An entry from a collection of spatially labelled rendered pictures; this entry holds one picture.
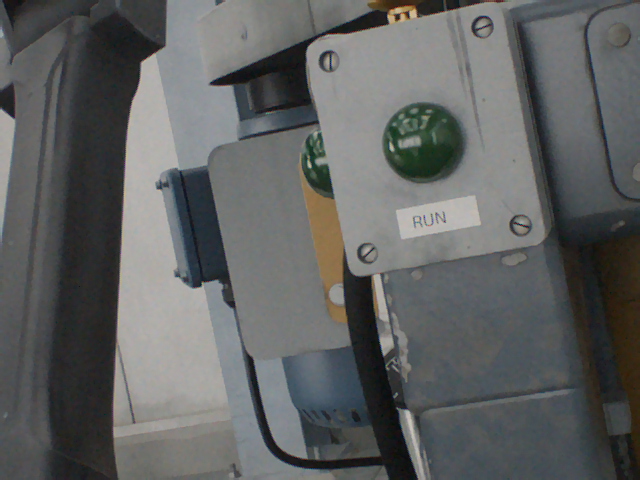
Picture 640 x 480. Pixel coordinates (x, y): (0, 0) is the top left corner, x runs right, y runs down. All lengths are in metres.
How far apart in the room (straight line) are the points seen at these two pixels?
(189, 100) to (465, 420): 5.06
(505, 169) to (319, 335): 0.49
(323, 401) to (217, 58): 0.27
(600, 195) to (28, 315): 0.28
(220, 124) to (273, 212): 4.58
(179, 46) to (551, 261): 5.09
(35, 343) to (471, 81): 0.26
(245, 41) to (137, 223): 5.24
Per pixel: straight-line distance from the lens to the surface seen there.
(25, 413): 0.61
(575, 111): 0.53
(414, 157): 0.47
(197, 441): 6.20
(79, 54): 0.76
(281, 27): 0.88
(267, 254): 0.96
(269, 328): 0.96
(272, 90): 1.00
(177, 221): 0.98
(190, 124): 5.57
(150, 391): 6.27
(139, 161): 6.14
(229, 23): 0.96
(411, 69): 0.48
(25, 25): 0.82
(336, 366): 0.99
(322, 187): 0.50
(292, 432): 5.61
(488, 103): 0.48
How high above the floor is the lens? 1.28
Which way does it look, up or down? 3 degrees down
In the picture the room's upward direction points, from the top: 11 degrees counter-clockwise
